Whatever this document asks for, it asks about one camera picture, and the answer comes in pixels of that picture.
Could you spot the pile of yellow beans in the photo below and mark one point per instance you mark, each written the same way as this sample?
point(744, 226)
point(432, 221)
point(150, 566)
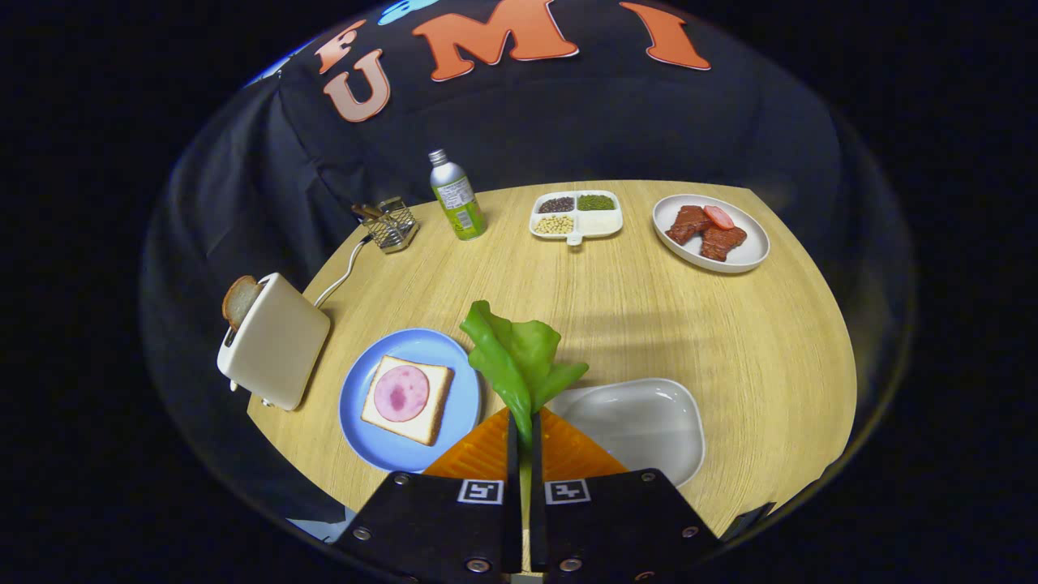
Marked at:
point(554, 225)

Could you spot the white round plate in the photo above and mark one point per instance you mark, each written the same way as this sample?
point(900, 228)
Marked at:
point(750, 243)

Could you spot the brown meat piece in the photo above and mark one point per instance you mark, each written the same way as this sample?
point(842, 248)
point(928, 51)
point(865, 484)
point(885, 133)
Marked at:
point(722, 242)
point(688, 223)

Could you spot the pile of green beans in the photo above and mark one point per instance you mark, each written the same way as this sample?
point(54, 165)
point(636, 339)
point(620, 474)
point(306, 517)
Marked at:
point(596, 203)

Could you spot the white bread slice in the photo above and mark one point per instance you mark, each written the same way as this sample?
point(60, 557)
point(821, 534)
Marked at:
point(439, 389)

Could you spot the white rounded rectangular tray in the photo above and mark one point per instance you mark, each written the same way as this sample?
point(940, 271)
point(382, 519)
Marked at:
point(641, 426)

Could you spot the pile of dark beans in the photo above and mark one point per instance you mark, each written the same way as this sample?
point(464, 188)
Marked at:
point(556, 205)

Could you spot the white toaster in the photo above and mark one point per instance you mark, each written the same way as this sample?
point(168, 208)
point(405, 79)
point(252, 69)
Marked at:
point(276, 349)

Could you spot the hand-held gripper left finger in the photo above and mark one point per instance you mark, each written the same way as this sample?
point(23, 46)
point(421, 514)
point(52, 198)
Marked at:
point(512, 527)

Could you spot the black backdrop cloth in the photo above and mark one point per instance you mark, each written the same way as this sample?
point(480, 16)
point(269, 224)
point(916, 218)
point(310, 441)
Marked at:
point(608, 130)

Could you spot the pink red food slice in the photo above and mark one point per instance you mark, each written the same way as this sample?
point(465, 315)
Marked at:
point(719, 217)

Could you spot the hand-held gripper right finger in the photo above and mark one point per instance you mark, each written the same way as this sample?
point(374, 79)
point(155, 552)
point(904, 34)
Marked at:
point(538, 527)

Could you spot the silver green metal bottle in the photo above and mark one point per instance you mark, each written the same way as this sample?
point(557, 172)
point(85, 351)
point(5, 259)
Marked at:
point(458, 203)

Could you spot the white divided dish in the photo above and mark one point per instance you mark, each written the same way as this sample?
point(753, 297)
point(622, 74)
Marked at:
point(598, 223)

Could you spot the pink ham slice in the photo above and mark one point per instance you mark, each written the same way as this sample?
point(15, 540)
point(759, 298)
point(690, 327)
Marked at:
point(401, 393)

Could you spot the blue round plate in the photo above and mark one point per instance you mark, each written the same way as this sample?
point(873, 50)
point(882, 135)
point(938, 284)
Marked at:
point(357, 389)

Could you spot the brown toast slice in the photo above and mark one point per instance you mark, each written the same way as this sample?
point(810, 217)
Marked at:
point(239, 300)

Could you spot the green lettuce leaf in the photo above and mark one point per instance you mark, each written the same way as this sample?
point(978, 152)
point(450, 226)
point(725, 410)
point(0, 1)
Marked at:
point(519, 357)

